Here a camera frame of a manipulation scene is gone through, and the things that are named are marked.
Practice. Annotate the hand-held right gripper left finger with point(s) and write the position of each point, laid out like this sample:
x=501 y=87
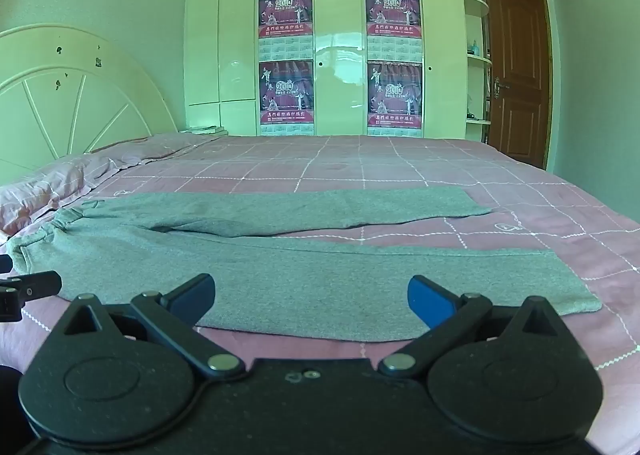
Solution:
x=192 y=296

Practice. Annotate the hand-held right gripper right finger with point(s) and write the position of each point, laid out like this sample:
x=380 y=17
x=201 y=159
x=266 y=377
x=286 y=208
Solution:
x=430 y=302

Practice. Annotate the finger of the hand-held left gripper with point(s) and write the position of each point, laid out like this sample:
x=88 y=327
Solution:
x=5 y=262
x=35 y=283

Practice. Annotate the grey pants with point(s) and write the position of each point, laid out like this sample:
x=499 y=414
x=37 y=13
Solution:
x=300 y=275

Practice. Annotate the pink pillow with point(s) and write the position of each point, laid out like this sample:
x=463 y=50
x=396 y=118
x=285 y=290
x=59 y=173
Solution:
x=40 y=195

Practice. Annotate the bed with pink checked sheet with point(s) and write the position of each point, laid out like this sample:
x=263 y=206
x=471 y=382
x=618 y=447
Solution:
x=400 y=170

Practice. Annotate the stack of books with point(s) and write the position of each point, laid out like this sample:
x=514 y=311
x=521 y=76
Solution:
x=205 y=130

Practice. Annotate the cream round headboard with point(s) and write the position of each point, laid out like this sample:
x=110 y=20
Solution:
x=75 y=100

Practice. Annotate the red calendar poster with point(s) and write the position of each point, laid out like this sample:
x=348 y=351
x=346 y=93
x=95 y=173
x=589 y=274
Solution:
x=395 y=92
x=392 y=10
x=285 y=10
x=286 y=90

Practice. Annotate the cream glossy wardrobe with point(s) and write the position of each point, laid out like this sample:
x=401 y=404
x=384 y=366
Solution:
x=340 y=85

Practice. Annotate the cream corner shelf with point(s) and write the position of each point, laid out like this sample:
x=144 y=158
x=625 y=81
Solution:
x=477 y=60

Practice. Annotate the brown wooden door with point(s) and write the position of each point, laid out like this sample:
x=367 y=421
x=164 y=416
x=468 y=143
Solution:
x=520 y=65

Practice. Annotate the small bottle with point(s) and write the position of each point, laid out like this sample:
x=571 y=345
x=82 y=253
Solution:
x=475 y=47

